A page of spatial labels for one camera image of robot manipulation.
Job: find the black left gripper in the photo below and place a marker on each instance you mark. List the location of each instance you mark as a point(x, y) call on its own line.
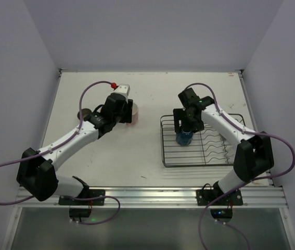
point(129, 111)

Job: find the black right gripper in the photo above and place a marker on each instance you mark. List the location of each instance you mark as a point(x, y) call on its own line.
point(186, 122)

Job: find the pink hexagonal mug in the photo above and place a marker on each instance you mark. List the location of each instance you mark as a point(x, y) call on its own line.
point(134, 119)

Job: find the blue hexagonal mug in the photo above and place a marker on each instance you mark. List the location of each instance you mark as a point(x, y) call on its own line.
point(184, 138)

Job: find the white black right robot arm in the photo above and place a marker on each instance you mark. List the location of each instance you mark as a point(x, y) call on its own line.
point(253, 151)

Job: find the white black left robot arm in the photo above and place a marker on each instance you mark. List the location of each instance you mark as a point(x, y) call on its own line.
point(37, 171)

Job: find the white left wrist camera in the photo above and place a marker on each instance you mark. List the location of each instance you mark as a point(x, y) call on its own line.
point(123, 89)

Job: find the grey wire dish rack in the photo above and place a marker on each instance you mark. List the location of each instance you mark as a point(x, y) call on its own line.
point(208, 148)

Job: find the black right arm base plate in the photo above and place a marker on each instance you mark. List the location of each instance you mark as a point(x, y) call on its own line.
point(208, 193)

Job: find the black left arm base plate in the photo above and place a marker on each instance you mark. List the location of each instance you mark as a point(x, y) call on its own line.
point(90, 197)

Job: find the aluminium front rail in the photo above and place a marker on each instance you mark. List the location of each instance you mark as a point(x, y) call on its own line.
point(190, 197)

